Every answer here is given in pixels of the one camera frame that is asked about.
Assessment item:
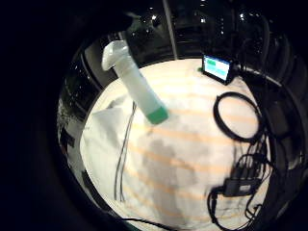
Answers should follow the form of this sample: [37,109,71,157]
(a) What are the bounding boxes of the white spray bottle green base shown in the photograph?
[101,39,169,125]

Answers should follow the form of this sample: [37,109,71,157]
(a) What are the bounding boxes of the black hub box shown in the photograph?
[222,177,263,197]

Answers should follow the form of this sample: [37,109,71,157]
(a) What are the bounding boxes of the tangled black hub cables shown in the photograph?
[206,141,277,231]

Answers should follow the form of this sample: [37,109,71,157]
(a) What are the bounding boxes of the small screen device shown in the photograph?
[201,54,237,86]

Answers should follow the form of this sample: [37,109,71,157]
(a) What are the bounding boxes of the black looped cable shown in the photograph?
[213,91,265,145]

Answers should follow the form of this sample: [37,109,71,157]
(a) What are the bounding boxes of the gray pole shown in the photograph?
[162,0,179,61]

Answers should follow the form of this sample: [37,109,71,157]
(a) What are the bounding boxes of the white cloth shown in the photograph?
[79,94,140,194]

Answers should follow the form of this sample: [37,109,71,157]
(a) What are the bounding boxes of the thin gray cable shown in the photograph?
[113,101,138,203]

